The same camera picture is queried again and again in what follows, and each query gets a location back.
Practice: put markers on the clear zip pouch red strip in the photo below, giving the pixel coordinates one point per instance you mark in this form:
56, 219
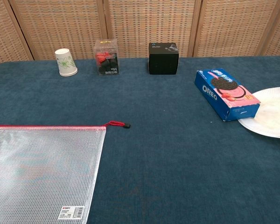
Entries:
49, 163

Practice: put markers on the black cardboard box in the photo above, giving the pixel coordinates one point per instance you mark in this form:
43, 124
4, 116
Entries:
163, 60

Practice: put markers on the dark blue table cloth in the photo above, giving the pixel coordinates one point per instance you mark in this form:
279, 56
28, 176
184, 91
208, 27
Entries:
165, 163

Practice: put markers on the clear plastic binder clip box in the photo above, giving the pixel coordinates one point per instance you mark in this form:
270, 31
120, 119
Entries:
107, 58

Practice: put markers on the blue Oreo cookie box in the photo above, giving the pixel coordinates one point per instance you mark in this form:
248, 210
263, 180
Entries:
224, 93

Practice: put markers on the woven wooden folding screen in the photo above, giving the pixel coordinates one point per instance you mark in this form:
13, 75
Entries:
142, 23

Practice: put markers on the white paper cup green print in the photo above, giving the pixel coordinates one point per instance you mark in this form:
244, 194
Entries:
65, 63

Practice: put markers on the white paper plate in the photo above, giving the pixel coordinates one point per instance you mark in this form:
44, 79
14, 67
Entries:
273, 112

